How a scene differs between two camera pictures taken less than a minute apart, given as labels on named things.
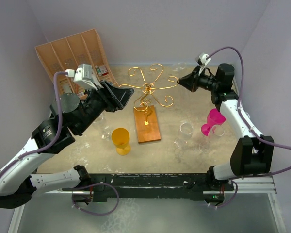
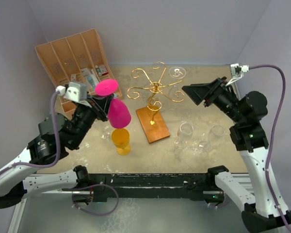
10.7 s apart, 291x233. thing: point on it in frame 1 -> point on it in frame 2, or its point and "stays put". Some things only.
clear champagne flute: x=181 y=65 -> x=176 y=91
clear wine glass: x=218 y=130 stays put
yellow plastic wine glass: x=121 y=139 stays put
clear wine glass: x=185 y=133 stays put
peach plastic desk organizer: x=80 y=61 stays put
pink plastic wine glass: x=214 y=117 -> x=118 y=115
